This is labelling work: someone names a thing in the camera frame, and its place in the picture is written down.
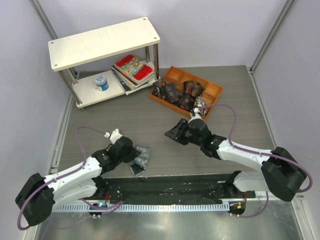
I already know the grey floral tie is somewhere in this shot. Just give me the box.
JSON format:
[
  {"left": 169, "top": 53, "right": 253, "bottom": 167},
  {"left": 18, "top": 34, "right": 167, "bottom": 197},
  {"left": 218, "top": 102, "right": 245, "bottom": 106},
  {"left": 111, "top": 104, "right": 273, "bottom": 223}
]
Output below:
[{"left": 129, "top": 145, "right": 151, "bottom": 176}]

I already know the cat pattern tie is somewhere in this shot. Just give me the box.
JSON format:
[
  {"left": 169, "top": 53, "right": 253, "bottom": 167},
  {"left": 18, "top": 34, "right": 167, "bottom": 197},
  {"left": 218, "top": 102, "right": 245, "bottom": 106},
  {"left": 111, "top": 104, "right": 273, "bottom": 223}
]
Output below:
[{"left": 190, "top": 96, "right": 210, "bottom": 120}]

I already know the orange wooden divided tray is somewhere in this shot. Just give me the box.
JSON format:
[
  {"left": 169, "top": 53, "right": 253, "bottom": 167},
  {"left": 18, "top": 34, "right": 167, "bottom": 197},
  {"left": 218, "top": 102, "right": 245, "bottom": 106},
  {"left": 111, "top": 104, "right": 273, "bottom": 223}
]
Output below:
[{"left": 149, "top": 66, "right": 223, "bottom": 121}]

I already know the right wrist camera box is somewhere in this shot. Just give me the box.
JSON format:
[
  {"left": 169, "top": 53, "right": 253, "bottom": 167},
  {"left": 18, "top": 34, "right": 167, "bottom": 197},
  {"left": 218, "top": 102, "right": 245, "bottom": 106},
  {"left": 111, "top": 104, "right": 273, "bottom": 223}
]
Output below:
[{"left": 188, "top": 107, "right": 202, "bottom": 123}]

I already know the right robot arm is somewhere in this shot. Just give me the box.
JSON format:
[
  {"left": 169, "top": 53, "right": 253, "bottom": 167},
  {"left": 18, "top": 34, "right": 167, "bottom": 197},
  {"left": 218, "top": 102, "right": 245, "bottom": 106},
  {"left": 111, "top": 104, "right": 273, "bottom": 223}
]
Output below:
[{"left": 164, "top": 118, "right": 307, "bottom": 202}]

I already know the blue jar white lid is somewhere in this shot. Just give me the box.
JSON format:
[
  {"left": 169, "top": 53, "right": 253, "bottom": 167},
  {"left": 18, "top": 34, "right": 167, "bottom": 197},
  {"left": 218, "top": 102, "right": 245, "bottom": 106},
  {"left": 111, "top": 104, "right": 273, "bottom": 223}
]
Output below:
[{"left": 94, "top": 74, "right": 109, "bottom": 92}]

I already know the black orange flower tie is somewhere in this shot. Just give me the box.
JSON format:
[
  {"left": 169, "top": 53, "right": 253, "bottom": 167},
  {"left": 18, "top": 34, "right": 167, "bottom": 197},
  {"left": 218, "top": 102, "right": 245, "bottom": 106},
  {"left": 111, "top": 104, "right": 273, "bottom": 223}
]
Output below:
[{"left": 179, "top": 93, "right": 195, "bottom": 112}]

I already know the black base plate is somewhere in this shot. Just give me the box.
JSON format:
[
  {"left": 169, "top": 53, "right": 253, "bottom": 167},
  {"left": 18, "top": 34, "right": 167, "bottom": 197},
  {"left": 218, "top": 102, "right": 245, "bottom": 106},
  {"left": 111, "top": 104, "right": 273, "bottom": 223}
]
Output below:
[{"left": 85, "top": 171, "right": 256, "bottom": 205}]

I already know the bottom dark cover book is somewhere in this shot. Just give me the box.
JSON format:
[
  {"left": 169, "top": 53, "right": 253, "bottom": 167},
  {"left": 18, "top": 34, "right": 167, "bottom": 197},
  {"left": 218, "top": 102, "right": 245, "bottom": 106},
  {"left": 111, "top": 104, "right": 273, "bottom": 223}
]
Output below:
[{"left": 111, "top": 69, "right": 156, "bottom": 95}]

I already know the red treehouse book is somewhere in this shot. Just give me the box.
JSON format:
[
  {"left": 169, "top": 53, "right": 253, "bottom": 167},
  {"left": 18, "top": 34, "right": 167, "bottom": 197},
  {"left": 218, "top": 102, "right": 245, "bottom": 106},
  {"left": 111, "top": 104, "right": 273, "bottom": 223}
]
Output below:
[{"left": 114, "top": 54, "right": 154, "bottom": 84}]

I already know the white two-tier shelf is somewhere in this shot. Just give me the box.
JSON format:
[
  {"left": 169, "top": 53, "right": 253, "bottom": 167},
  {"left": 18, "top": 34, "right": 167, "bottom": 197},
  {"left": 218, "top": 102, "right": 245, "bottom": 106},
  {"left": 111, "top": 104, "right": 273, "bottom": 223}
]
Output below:
[{"left": 48, "top": 16, "right": 161, "bottom": 109}]

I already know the dark brown red tie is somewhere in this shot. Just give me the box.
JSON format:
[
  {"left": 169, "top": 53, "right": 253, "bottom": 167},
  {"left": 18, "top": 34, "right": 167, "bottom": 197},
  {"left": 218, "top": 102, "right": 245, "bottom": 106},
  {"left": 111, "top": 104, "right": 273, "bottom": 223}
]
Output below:
[{"left": 183, "top": 80, "right": 205, "bottom": 98}]

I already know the brown blue floral tie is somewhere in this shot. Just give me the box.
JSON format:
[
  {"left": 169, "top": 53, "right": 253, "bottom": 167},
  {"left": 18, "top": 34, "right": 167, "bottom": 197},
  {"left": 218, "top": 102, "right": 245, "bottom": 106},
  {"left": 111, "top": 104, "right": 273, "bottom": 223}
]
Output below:
[{"left": 164, "top": 82, "right": 183, "bottom": 103}]

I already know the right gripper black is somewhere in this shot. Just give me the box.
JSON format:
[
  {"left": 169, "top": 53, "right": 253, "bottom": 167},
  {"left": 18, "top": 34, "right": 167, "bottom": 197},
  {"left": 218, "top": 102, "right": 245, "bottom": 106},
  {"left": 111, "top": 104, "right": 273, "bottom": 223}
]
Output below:
[{"left": 165, "top": 118, "right": 203, "bottom": 147}]

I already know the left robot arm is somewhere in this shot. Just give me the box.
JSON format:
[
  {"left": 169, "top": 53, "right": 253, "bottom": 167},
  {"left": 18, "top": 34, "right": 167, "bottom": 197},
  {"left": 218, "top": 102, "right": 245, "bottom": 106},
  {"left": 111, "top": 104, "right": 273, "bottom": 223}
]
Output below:
[{"left": 15, "top": 136, "right": 140, "bottom": 230}]

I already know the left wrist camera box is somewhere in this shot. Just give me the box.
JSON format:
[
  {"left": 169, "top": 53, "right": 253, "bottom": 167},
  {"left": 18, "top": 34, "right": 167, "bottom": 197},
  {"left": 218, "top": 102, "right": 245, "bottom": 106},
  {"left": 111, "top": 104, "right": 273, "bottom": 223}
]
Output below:
[{"left": 109, "top": 128, "right": 123, "bottom": 144}]

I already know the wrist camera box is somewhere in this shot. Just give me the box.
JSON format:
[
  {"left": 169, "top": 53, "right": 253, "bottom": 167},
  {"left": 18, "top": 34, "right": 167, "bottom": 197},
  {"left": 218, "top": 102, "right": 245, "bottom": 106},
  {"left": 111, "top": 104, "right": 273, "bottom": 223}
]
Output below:
[
  {"left": 109, "top": 128, "right": 123, "bottom": 144},
  {"left": 188, "top": 107, "right": 202, "bottom": 123}
]

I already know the slotted cable duct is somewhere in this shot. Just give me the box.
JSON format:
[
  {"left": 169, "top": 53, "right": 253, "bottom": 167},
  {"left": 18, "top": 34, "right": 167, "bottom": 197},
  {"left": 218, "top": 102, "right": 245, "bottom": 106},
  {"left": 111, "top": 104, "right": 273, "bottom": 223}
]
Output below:
[{"left": 55, "top": 201, "right": 230, "bottom": 213}]

